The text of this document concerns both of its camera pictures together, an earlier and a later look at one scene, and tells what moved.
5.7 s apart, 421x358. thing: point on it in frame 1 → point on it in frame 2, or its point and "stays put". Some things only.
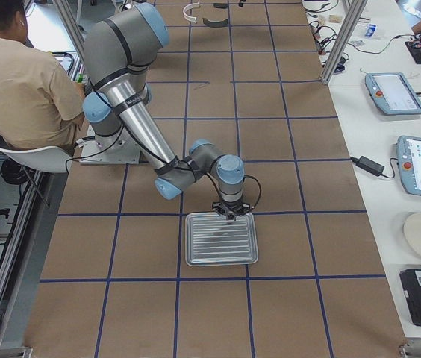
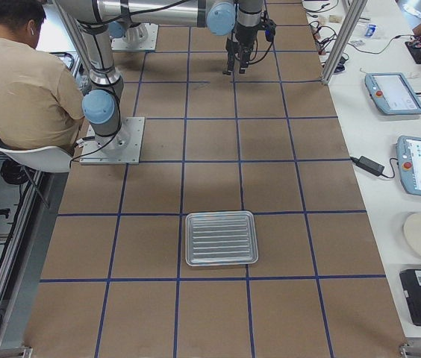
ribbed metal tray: x=212 y=239 stays put
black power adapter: x=369 y=165 stays put
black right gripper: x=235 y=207 → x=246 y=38
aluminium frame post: x=348 y=27 stays put
